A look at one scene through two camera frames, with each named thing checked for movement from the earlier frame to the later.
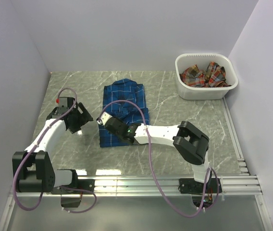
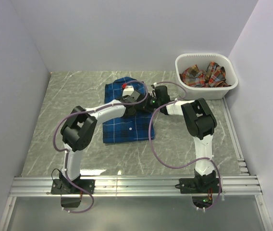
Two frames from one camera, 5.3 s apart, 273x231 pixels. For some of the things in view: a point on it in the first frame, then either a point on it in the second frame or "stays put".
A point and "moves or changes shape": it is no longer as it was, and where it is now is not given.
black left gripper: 84,117 → 125,97
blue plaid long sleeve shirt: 127,90 moves or changes shape
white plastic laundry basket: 204,76 stays put
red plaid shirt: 215,76 stays put
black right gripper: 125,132 → 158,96
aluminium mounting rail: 231,186 stays put
